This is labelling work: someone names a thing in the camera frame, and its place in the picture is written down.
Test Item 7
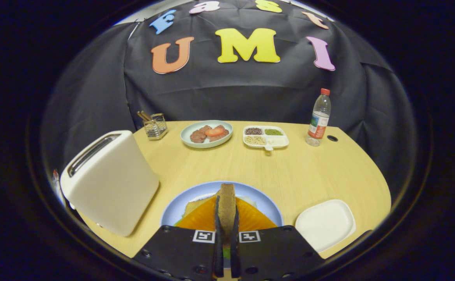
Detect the white toaster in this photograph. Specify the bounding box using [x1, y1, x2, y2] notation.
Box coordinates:
[60, 130, 160, 237]

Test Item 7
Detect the white divided bean tray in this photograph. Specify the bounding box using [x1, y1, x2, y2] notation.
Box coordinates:
[243, 125, 290, 151]

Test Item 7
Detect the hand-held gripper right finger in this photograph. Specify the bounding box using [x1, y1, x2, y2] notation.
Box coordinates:
[230, 195, 325, 281]

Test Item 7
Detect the clear bottle with red cap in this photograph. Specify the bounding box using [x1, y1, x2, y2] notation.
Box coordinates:
[306, 88, 331, 147]

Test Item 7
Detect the blue round plate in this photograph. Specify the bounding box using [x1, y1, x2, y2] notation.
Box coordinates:
[160, 181, 284, 235]

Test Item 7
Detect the white square plate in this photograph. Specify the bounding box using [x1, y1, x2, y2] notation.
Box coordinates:
[295, 199, 356, 253]

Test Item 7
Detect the metal mesh utensil holder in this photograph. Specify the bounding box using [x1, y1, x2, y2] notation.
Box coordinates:
[143, 113, 168, 141]

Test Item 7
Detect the pale green round plate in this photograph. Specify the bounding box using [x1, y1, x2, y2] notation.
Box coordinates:
[180, 120, 234, 149]

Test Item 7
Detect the black backdrop cloth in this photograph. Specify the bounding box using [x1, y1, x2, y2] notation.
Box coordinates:
[40, 0, 417, 196]

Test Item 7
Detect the brown bread slice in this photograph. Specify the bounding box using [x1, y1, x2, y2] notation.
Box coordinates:
[216, 183, 237, 248]

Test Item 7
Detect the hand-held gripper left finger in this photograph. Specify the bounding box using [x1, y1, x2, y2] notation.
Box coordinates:
[133, 195, 225, 281]

